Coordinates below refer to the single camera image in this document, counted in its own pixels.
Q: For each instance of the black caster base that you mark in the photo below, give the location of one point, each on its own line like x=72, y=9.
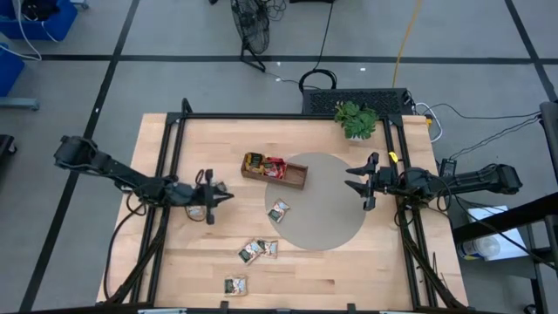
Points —
x=6, y=146

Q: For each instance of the red tea packet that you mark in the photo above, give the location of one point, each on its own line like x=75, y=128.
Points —
x=269, y=165
x=282, y=170
x=275, y=168

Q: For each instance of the wooden compartment tea box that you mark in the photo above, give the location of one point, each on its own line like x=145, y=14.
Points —
x=296, y=176

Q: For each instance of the black perforated computer case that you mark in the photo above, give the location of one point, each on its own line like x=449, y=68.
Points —
x=318, y=101

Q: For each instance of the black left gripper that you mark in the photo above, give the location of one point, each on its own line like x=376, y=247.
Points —
x=196, y=195

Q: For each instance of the black floor fan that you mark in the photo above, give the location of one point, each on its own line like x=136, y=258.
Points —
x=250, y=26

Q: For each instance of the black metal stand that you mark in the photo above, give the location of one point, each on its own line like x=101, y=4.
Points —
x=501, y=220

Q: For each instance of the white cylindrical canister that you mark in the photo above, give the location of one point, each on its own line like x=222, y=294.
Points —
x=479, y=248

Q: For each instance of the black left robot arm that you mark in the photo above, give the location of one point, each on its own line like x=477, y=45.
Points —
x=113, y=168

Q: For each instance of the blue plastic bin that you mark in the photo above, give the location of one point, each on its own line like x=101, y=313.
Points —
x=11, y=70
x=65, y=22

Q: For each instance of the round grey mat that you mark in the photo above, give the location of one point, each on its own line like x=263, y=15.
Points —
x=322, y=218

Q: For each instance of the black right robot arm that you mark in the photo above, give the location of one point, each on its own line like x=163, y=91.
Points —
x=479, y=179

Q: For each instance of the black power adapter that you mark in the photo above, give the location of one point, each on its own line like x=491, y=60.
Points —
x=448, y=167

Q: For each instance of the white cardboard box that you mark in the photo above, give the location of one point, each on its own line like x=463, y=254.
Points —
x=510, y=237

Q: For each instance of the silver aluminium bar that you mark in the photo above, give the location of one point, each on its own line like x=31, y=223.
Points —
x=161, y=311

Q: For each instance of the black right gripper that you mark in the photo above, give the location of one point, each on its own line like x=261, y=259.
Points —
x=385, y=181

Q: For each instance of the green plant in white pot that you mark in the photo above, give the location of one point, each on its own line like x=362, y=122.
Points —
x=355, y=122

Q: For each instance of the small yellow clip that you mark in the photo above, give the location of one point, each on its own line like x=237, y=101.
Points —
x=393, y=156

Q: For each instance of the black aluminium table frame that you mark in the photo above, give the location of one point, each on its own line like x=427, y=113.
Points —
x=283, y=116

